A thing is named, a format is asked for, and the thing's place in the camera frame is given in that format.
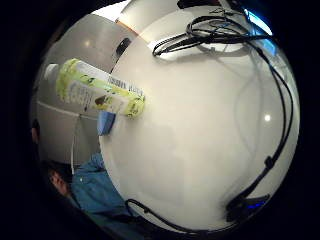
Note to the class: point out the blue lit monitor screen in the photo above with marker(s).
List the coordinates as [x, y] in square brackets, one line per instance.
[261, 26]

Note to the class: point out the the person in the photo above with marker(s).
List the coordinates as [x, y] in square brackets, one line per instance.
[96, 193]

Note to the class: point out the green white cylindrical snack tube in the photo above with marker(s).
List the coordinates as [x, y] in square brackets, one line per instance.
[100, 91]

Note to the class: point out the small blue box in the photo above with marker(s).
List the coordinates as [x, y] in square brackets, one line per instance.
[106, 122]

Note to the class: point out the black oval object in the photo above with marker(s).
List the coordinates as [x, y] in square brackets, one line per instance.
[122, 46]

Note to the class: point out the black device with blue light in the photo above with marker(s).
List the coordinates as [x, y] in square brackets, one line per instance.
[243, 206]

